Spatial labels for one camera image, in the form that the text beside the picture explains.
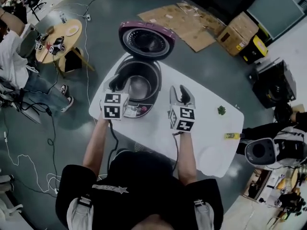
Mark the black seat wooden stool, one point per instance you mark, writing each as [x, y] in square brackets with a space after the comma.
[72, 61]

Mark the white steamer tray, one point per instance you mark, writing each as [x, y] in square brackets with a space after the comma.
[214, 160]

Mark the person's left checkered shoe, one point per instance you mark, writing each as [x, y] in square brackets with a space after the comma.
[139, 147]

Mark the dark pot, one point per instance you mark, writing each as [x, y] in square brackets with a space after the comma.
[140, 87]

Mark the yellow black bin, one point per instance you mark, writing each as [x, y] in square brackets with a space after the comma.
[254, 49]

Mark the person's right forearm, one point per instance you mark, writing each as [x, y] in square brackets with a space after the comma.
[187, 157]

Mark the round wooden table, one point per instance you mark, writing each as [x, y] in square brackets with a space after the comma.
[60, 32]

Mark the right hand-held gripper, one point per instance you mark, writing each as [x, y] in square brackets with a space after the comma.
[182, 118]

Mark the black framed glass door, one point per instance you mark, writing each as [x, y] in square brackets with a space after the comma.
[275, 8]

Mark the brown cardboard box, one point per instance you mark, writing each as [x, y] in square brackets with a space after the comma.
[237, 32]

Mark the purple rice cooker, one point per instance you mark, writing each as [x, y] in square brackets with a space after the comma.
[146, 42]

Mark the person's left forearm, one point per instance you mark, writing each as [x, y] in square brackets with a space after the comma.
[96, 147]

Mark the flattened cardboard sheets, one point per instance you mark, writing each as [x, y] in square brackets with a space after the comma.
[184, 25]

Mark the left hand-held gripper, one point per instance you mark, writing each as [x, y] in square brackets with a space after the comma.
[114, 106]

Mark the white power strip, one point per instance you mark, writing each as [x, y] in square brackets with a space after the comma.
[56, 190]

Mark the spare hand-held gripper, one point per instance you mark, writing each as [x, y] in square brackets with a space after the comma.
[57, 45]

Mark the small green succulent plant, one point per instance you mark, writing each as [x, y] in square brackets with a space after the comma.
[221, 110]

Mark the black equipment case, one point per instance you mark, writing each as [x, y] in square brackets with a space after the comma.
[273, 87]

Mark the yellow drink bottle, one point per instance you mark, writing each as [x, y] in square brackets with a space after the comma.
[231, 135]

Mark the person's black t-shirt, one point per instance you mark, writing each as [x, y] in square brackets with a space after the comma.
[139, 188]

